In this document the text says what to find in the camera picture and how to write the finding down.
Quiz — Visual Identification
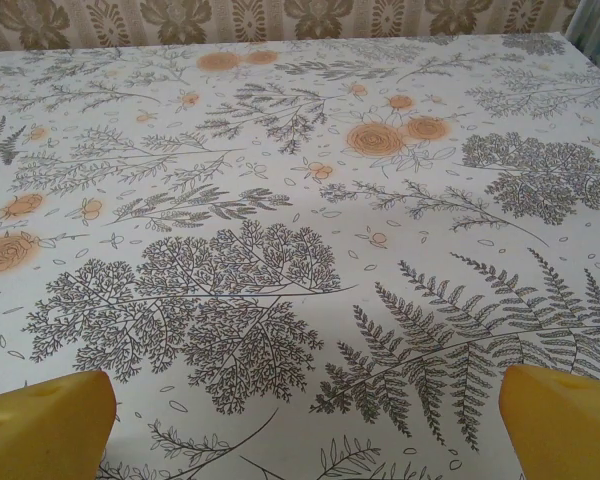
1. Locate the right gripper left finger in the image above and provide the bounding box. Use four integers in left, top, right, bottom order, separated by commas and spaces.
0, 369, 117, 480

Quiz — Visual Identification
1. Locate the floral tablecloth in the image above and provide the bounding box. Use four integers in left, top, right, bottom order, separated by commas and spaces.
0, 32, 600, 480

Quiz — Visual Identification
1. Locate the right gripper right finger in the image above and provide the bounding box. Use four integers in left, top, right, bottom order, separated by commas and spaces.
498, 363, 600, 480

